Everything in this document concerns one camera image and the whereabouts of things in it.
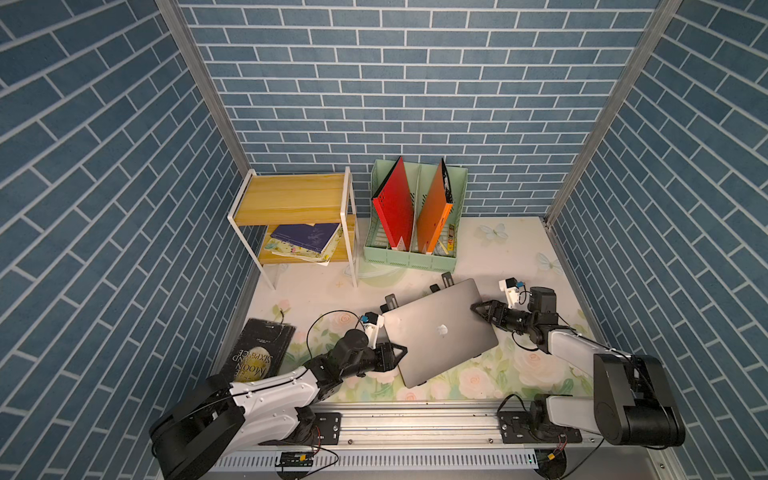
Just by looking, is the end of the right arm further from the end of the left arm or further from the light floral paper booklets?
the light floral paper booklets

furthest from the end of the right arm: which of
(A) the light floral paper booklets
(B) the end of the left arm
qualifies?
(A) the light floral paper booklets

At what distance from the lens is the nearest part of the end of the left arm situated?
0.72 meters
